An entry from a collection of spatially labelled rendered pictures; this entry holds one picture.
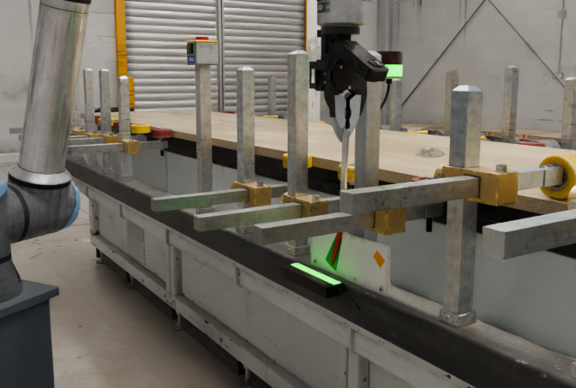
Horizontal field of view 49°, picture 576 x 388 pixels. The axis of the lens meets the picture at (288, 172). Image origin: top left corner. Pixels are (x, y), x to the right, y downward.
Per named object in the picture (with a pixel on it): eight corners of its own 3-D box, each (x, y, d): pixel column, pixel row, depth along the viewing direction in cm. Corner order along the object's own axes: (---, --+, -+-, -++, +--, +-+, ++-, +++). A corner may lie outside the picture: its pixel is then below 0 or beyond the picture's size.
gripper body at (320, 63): (339, 92, 125) (340, 29, 123) (367, 92, 118) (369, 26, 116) (308, 92, 121) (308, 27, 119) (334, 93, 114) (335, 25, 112)
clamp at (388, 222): (386, 235, 119) (386, 209, 118) (342, 222, 130) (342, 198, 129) (408, 231, 122) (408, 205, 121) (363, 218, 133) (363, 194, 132)
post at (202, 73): (201, 216, 190) (198, 64, 183) (195, 213, 194) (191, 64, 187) (215, 214, 192) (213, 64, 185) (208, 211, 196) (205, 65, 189)
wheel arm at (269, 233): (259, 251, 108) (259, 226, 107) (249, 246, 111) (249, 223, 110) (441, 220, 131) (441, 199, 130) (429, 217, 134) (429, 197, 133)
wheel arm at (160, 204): (155, 216, 150) (155, 198, 150) (150, 213, 153) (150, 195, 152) (306, 197, 173) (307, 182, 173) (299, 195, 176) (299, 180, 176)
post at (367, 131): (363, 292, 127) (368, 50, 120) (352, 287, 130) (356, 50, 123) (376, 289, 129) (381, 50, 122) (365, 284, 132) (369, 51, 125)
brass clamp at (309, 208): (308, 224, 140) (308, 202, 139) (276, 213, 151) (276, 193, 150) (330, 221, 143) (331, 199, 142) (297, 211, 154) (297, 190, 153)
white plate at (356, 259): (387, 298, 120) (388, 247, 118) (309, 264, 141) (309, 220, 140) (389, 297, 120) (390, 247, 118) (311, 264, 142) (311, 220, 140)
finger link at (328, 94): (342, 116, 119) (343, 69, 117) (348, 116, 117) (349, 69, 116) (322, 116, 116) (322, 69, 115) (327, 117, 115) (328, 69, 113)
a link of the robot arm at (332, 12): (375, 1, 115) (333, -3, 110) (375, 28, 116) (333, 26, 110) (345, 5, 122) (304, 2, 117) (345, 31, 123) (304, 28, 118)
